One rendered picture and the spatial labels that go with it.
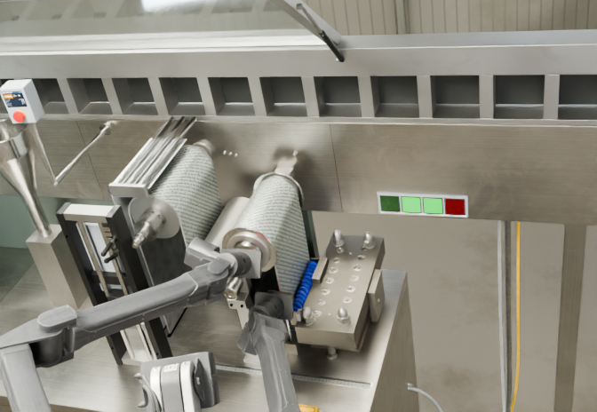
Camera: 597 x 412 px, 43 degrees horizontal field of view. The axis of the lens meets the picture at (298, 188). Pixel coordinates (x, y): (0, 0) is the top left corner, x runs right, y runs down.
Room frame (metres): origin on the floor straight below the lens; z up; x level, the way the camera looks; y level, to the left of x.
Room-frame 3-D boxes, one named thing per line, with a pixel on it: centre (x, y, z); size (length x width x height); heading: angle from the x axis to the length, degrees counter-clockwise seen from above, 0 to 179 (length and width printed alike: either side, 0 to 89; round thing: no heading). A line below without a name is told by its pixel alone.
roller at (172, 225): (1.74, 0.33, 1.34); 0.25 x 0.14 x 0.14; 158
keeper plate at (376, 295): (1.59, -0.17, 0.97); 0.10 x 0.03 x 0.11; 158
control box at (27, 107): (1.76, 0.65, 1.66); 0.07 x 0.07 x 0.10; 74
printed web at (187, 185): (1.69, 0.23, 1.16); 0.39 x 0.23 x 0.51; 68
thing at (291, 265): (1.61, 0.05, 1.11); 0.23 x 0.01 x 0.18; 158
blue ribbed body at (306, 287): (1.61, 0.03, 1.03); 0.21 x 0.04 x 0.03; 158
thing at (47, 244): (1.90, 0.78, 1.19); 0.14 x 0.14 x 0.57
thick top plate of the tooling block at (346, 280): (1.61, -0.07, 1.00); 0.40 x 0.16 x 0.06; 158
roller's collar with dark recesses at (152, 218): (1.60, 0.39, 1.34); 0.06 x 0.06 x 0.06; 68
